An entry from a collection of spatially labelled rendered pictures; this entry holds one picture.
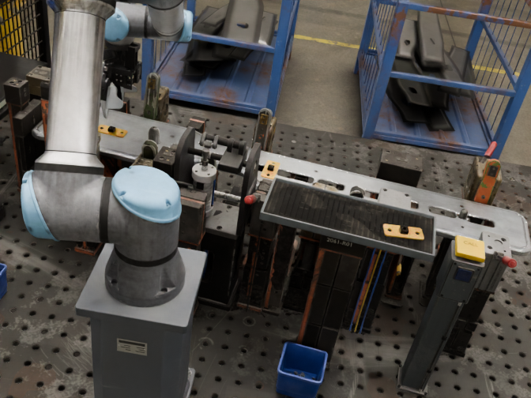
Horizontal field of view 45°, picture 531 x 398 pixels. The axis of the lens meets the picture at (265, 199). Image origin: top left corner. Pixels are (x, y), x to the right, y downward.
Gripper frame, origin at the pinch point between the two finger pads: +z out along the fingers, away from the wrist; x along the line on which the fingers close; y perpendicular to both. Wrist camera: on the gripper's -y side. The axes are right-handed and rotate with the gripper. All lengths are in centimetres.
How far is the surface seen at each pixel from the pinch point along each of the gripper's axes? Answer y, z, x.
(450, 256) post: 92, -7, -35
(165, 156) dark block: 23.8, -4.1, -22.5
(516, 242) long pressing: 114, 6, -6
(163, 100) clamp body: 8.3, 5.3, 18.8
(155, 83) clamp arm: 6.6, -1.5, 15.8
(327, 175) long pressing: 62, 7, 4
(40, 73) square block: -28.0, 2.6, 12.4
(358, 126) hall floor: 71, 106, 218
